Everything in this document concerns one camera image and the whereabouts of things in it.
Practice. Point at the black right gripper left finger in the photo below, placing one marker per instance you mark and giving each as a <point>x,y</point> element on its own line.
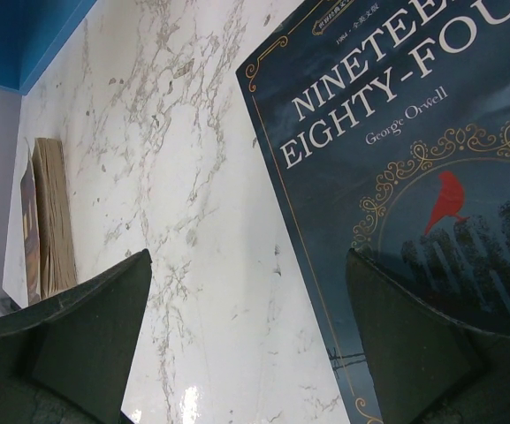
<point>67,359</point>

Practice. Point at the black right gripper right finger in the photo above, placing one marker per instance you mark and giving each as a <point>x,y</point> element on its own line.
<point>432,359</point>

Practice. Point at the Nineteen Eighty-Four dark book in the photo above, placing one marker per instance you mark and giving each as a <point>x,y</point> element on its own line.
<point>385,129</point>

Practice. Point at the orange night street book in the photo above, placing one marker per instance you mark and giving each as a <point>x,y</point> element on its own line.
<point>46,222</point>

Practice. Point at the blue pink yellow bookshelf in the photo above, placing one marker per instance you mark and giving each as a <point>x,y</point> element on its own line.
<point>31,35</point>

